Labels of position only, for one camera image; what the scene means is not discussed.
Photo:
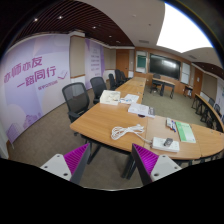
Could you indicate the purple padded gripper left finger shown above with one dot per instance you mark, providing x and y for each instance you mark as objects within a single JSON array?
[{"x": 69, "y": 166}]

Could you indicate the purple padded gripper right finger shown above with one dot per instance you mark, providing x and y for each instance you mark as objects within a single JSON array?
[{"x": 152, "y": 167}]

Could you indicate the black charger plug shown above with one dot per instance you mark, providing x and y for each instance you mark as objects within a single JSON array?
[{"x": 168, "y": 142}]

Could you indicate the white power strip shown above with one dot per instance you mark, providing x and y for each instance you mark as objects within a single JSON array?
[{"x": 158, "y": 143}]

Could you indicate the red and blue markers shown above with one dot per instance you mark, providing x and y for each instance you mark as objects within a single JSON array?
[{"x": 171, "y": 124}]

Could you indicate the green paper booklet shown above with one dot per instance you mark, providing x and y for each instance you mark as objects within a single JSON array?
[{"x": 185, "y": 132}]

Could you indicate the white stacked papers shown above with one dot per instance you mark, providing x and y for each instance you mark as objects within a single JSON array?
[{"x": 140, "y": 109}]

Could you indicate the white paper document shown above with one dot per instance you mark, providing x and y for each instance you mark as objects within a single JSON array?
[{"x": 129, "y": 98}]

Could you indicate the nearest black office chair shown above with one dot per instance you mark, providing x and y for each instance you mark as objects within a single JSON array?
[{"x": 77, "y": 100}]

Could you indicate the black office chair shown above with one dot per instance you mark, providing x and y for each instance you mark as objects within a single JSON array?
[
  {"x": 98, "y": 86},
  {"x": 117, "y": 79},
  {"x": 77, "y": 100}
]

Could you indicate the right curved wooden table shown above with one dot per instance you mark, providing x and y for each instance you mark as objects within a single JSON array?
[{"x": 208, "y": 113}]

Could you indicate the white box on table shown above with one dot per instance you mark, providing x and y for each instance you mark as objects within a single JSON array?
[{"x": 110, "y": 97}]

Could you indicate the far black office chair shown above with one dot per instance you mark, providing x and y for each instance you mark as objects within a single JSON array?
[{"x": 117, "y": 79}]

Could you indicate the wooden door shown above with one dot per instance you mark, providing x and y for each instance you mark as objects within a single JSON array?
[{"x": 122, "y": 60}]

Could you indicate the large wall display screen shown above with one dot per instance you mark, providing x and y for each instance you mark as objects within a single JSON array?
[{"x": 164, "y": 66}]

